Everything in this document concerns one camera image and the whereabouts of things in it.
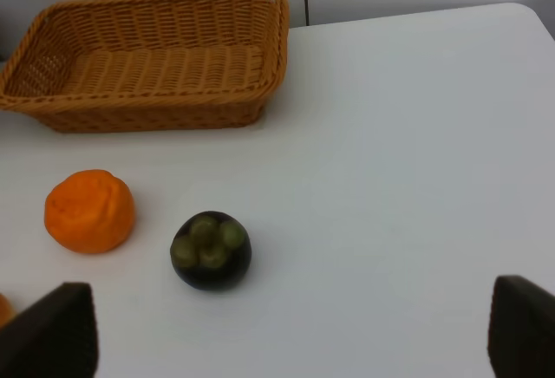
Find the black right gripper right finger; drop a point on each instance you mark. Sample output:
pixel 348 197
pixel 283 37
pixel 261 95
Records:
pixel 520 340

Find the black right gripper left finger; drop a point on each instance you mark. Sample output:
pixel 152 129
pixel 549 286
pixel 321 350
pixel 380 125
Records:
pixel 54 337

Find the red-yellow peach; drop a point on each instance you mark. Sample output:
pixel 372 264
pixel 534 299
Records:
pixel 7 312

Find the orange tangerine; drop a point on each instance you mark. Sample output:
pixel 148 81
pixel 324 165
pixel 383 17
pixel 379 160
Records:
pixel 90 212

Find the dark purple mangosteen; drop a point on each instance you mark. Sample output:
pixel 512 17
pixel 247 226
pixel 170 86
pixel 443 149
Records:
pixel 211 251

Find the orange wicker basket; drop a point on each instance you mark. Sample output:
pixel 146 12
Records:
pixel 104 66

